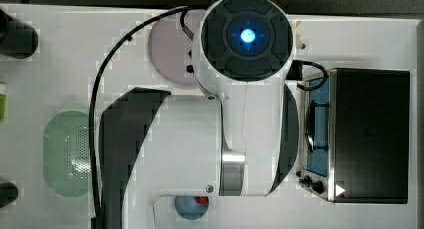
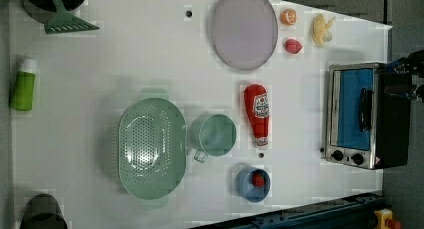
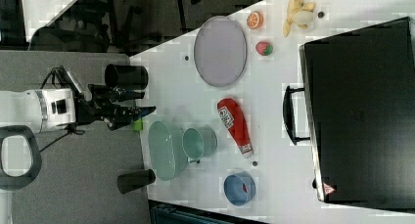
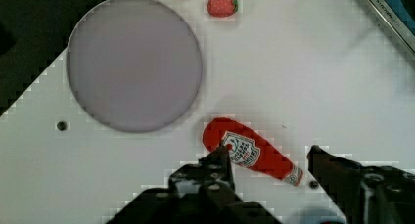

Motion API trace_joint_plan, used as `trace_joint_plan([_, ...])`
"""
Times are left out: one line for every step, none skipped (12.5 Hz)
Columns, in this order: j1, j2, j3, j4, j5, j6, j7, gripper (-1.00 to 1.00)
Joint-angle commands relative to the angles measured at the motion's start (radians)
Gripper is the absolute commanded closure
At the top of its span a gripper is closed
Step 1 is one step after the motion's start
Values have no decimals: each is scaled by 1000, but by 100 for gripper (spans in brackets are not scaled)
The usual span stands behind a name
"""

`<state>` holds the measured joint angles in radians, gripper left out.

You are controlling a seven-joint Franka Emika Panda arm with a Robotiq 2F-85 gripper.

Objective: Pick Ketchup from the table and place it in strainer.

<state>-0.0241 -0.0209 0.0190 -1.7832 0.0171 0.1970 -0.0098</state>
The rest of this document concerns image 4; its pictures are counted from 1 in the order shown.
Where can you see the blue bowl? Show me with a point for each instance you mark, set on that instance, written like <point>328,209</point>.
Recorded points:
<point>315,216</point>

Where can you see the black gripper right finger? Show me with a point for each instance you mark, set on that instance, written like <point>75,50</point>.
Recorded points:
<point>365,194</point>

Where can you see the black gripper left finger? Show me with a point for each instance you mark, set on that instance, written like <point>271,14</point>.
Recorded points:
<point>201,193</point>

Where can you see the silver toaster oven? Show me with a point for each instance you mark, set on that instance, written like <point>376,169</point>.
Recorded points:
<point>399,16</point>

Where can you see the red toy strawberry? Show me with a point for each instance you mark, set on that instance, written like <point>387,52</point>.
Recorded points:
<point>222,8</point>

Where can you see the red plush ketchup bottle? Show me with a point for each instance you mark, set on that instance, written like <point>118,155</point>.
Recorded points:
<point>248,149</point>

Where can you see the grey round plate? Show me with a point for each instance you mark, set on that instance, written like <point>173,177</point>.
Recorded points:
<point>134,65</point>

